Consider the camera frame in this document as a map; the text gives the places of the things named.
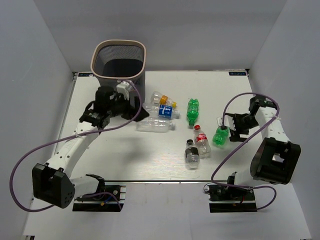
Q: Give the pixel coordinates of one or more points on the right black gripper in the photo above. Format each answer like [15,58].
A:
[236,137]

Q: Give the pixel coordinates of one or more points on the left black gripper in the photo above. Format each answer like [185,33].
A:
[131,111]

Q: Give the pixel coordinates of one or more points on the green bottle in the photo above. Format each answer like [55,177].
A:
[192,111]
[220,137]

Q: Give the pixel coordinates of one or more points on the clear bottle orange cap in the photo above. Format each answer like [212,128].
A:
[158,98]

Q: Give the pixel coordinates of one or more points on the clear unlabelled plastic bottle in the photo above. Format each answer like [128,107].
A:
[155,125]

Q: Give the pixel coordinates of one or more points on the clear bottle blue label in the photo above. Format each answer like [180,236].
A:
[161,111]

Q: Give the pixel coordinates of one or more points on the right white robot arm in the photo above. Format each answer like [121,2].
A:
[276,158]

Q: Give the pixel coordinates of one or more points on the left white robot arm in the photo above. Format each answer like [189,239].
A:
[51,181]

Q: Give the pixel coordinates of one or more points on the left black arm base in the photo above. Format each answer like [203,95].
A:
[111,199]

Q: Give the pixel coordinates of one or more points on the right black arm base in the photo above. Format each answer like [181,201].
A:
[224,199]

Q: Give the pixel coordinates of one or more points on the grey mesh waste bin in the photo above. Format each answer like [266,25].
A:
[118,59]

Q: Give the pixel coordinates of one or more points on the clear bottle red label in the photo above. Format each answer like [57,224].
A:
[201,141]

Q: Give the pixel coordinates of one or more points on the clear bottle black label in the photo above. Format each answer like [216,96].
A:
[192,157]

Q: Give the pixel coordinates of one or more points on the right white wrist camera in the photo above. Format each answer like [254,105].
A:
[220,122]

